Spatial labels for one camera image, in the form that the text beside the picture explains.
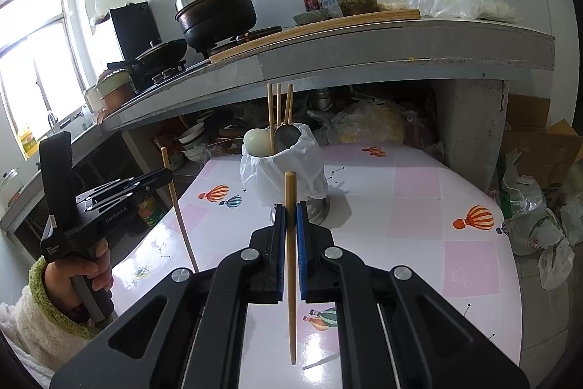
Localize cream plastic ladle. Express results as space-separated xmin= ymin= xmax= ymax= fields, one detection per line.
xmin=243 ymin=128 xmax=272 ymax=157

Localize large steel spoon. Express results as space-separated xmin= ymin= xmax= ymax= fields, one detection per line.
xmin=274 ymin=123 xmax=301 ymax=152

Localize crossing wooden chopstick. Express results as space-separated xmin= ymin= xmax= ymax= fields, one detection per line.
xmin=267 ymin=83 xmax=275 ymax=148

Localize fluffy white sleeve forearm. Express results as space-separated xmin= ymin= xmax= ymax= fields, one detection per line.
xmin=1 ymin=258 xmax=102 ymax=378

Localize person's left hand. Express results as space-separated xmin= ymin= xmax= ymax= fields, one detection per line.
xmin=43 ymin=239 xmax=114 ymax=317

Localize steel utensil holder cup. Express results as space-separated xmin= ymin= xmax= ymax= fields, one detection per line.
xmin=301 ymin=198 xmax=330 ymax=225

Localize white plastic bag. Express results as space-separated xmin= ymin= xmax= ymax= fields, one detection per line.
xmin=240 ymin=122 xmax=328 ymax=206

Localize cooking oil bottle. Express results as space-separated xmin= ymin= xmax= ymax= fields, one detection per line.
xmin=138 ymin=195 xmax=165 ymax=227

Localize yellowish plastic bag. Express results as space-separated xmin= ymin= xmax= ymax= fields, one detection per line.
xmin=307 ymin=100 xmax=417 ymax=145

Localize stack of bowls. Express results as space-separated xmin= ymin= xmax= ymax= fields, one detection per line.
xmin=178 ymin=121 xmax=211 ymax=164

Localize brown enamel pot stack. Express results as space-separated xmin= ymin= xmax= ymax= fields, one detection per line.
xmin=84 ymin=68 xmax=136 ymax=113

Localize black wok pan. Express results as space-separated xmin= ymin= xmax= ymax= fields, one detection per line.
xmin=107 ymin=39 xmax=188 ymax=74

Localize grey ceramic bowl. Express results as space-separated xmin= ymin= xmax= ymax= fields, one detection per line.
xmin=293 ymin=10 xmax=331 ymax=27

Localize black appliance box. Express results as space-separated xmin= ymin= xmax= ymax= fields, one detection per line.
xmin=110 ymin=2 xmax=161 ymax=60

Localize large black stock pot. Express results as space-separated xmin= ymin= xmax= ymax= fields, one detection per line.
xmin=175 ymin=0 xmax=257 ymax=58

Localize wooden cutting board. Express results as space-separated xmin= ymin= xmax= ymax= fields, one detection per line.
xmin=210 ymin=10 xmax=421 ymax=64

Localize plastic bags on floor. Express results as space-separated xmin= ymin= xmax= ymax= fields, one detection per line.
xmin=499 ymin=148 xmax=582 ymax=290

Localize cardboard box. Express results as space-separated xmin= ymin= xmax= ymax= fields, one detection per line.
xmin=500 ymin=95 xmax=582 ymax=194

